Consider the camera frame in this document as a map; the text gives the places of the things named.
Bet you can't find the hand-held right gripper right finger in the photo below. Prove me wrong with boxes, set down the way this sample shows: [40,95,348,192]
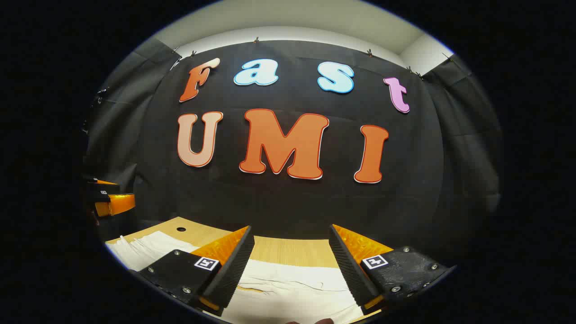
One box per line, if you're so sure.
[328,224,456,315]

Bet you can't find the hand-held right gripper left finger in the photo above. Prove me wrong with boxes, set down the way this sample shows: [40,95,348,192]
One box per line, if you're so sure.
[136,226,255,317]

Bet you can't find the white jeans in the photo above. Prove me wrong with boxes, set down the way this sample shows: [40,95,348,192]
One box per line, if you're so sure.
[106,231,365,324]

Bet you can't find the black backdrop cloth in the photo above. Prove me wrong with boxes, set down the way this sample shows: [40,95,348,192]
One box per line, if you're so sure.
[83,38,502,266]

